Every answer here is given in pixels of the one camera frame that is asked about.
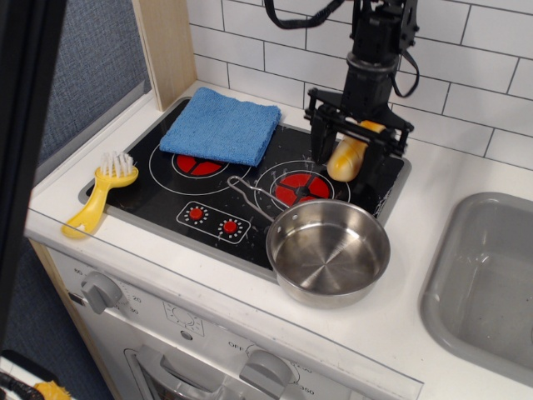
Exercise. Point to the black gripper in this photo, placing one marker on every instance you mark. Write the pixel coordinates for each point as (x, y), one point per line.
(361, 111)

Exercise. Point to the toy bread loaf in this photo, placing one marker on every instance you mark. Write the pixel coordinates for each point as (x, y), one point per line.
(346, 160)

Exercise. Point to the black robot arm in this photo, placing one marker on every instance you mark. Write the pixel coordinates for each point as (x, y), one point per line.
(382, 31)

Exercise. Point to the stainless steel pot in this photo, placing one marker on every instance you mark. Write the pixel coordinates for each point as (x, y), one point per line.
(325, 253)

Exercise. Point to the blue folded cloth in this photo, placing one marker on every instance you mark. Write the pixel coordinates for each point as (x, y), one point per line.
(220, 128)

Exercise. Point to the black toy stovetop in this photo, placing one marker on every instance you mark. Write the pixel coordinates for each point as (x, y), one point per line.
(225, 210)

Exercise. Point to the grey sink basin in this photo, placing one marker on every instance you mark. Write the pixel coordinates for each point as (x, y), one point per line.
(477, 302)

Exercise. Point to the yellow dish brush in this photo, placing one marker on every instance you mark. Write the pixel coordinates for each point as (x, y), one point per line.
(116, 170)

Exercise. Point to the grey right oven knob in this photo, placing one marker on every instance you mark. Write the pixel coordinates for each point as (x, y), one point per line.
(266, 373)

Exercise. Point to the grey oven knob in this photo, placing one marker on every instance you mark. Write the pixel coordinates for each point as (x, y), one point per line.
(266, 373)
(100, 292)

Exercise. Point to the white toy oven front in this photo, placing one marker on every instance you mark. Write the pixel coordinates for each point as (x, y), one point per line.
(149, 348)

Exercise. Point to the grey left oven knob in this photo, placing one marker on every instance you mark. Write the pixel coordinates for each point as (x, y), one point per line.
(100, 292)

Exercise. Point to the yellow black object bottom left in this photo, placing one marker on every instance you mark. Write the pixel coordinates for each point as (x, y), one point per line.
(12, 388)

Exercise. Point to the wooden side post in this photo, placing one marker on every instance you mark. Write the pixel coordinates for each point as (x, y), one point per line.
(166, 38)

